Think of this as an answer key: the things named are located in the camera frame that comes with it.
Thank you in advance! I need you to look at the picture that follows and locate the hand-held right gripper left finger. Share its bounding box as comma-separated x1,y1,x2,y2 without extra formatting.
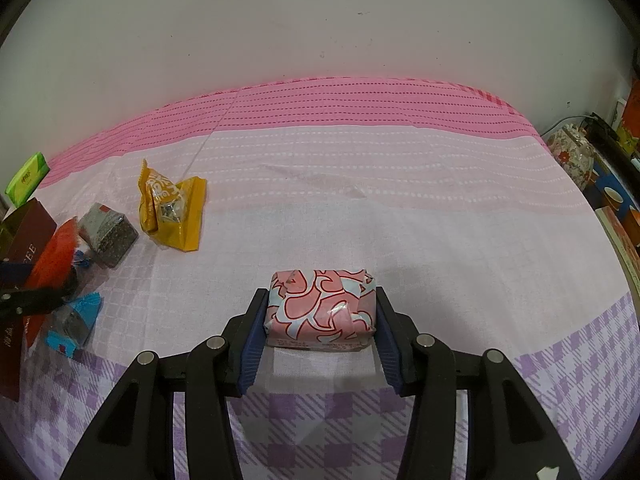
59,288,271,480

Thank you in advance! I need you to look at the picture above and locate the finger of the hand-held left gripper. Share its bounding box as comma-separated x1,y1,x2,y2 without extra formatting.
0,280,79,319
0,259,34,284

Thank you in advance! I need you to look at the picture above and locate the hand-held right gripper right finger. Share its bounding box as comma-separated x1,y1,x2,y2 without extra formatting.
375,285,582,480

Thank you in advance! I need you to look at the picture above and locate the red snack packet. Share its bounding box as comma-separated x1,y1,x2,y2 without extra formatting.
25,217,81,311

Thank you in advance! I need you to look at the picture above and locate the gold and red tin box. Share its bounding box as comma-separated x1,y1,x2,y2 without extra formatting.
0,197,58,401

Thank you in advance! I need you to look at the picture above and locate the pink patterned cake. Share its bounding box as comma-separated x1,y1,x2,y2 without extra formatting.
264,268,377,351

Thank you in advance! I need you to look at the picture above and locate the grey sesame snack packet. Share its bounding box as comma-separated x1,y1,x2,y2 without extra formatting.
77,202,139,268

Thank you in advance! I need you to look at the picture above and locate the orange-yellow nut snack packet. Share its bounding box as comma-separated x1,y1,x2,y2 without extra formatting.
138,158,207,252

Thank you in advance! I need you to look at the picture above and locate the green tissue pack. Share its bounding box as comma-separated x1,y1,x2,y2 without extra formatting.
5,152,51,208

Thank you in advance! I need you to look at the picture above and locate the pink and purple checked bedsheet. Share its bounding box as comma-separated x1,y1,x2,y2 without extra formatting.
0,76,640,480

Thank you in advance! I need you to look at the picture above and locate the stack of books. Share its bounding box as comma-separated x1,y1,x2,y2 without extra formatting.
595,205,640,301

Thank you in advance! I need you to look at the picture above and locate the blue printed box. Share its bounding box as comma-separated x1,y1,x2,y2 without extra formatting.
596,174,637,212

